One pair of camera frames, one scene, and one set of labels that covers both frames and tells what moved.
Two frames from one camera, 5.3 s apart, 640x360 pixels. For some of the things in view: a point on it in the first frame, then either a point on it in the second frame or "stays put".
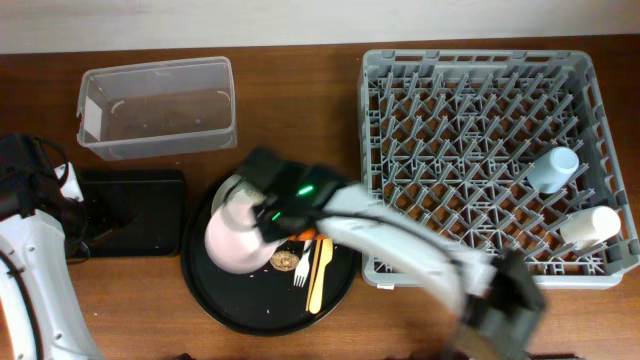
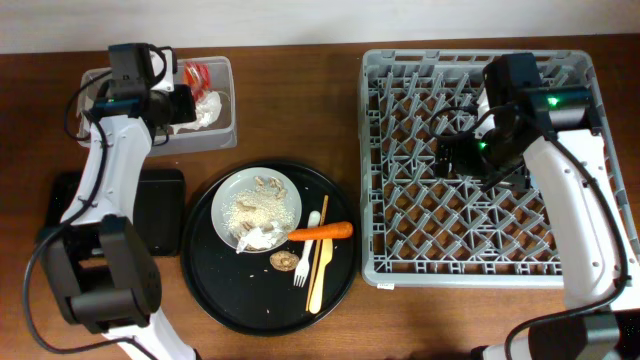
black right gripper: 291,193 to 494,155
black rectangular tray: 135,213 stays put
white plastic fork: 302,266 stays put
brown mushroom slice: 284,260 stays put
